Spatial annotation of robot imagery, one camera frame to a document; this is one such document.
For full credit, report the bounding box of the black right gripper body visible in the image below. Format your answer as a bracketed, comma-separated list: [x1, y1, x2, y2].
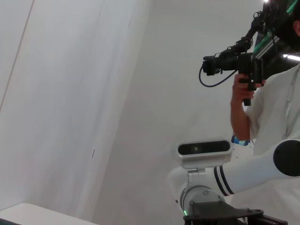
[182, 200, 289, 225]

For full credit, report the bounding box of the black video camera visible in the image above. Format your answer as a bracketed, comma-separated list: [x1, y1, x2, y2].
[202, 52, 264, 106]

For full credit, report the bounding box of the person's bare forearm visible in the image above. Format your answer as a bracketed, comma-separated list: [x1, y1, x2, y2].
[230, 93, 252, 143]

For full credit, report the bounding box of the person's bare hand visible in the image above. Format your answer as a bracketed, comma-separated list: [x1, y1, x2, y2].
[231, 74, 255, 102]

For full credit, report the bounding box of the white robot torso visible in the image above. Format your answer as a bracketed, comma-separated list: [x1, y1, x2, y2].
[231, 135, 256, 165]

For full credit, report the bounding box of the person in white shirt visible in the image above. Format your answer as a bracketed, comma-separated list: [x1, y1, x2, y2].
[243, 0, 300, 225]

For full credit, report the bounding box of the ceiling light strip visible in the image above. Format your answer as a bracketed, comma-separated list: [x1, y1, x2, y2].
[282, 53, 300, 62]

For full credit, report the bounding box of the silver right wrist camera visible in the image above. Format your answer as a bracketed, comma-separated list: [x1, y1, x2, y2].
[172, 138, 233, 186]

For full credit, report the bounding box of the dark blue camera cable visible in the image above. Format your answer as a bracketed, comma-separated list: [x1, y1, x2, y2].
[199, 66, 238, 88]

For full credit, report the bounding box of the aluminium frame with green strip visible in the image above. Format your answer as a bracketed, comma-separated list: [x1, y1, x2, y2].
[253, 0, 300, 61]

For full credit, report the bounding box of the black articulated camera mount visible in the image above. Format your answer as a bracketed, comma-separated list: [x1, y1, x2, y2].
[219, 9, 270, 59]

